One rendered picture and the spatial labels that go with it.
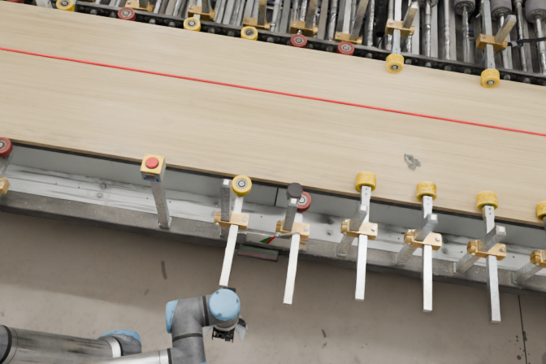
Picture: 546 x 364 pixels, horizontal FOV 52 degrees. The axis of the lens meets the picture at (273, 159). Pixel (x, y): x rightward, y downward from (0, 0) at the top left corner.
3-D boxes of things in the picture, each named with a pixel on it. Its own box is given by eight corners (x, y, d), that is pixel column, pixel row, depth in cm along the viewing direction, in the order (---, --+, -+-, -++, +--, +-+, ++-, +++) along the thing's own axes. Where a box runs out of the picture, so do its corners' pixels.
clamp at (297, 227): (307, 240, 229) (309, 236, 224) (274, 235, 229) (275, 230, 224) (309, 227, 231) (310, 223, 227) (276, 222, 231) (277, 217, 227)
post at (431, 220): (401, 267, 242) (438, 222, 200) (393, 266, 242) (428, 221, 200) (401, 259, 243) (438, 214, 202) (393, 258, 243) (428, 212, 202)
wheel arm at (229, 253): (227, 289, 216) (227, 285, 213) (218, 288, 216) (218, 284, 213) (245, 189, 238) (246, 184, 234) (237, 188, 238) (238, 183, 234)
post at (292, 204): (285, 253, 246) (297, 205, 204) (277, 251, 246) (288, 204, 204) (286, 244, 248) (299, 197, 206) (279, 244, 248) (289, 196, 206)
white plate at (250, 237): (305, 251, 239) (309, 243, 230) (245, 241, 239) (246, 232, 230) (305, 250, 239) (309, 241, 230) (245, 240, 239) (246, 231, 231)
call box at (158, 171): (162, 184, 200) (159, 173, 194) (142, 180, 200) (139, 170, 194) (166, 166, 204) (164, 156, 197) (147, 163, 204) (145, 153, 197)
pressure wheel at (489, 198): (496, 201, 224) (474, 203, 228) (499, 210, 230) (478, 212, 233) (495, 188, 227) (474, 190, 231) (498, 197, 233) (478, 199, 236)
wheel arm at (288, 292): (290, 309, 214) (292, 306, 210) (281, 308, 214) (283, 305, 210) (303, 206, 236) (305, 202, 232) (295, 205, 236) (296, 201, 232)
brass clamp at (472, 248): (500, 262, 219) (506, 257, 215) (466, 257, 219) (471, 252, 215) (500, 247, 222) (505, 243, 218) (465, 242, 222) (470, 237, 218)
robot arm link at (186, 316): (166, 337, 159) (210, 330, 161) (162, 297, 165) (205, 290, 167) (169, 344, 167) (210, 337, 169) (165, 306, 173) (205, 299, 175)
